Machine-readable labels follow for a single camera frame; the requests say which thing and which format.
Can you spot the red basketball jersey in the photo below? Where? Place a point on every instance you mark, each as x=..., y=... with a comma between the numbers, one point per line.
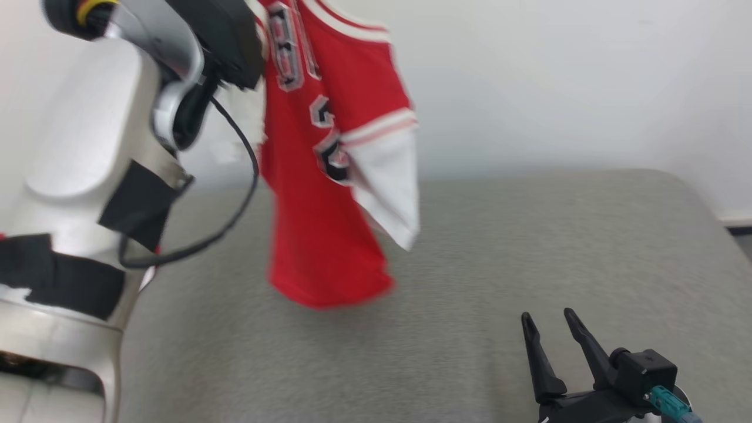
x=317, y=235

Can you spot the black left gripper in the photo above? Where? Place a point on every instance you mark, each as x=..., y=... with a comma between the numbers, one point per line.
x=226, y=35

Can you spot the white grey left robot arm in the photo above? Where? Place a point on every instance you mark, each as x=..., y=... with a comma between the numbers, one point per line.
x=76, y=147

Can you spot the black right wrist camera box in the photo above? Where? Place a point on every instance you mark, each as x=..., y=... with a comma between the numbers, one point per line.
x=643, y=370

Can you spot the grey fabric sofa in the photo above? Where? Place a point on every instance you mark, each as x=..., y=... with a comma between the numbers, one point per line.
x=529, y=247

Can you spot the black baseboard strip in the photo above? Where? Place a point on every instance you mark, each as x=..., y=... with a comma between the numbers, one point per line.
x=739, y=228

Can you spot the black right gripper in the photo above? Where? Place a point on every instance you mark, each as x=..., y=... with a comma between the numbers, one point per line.
x=587, y=408

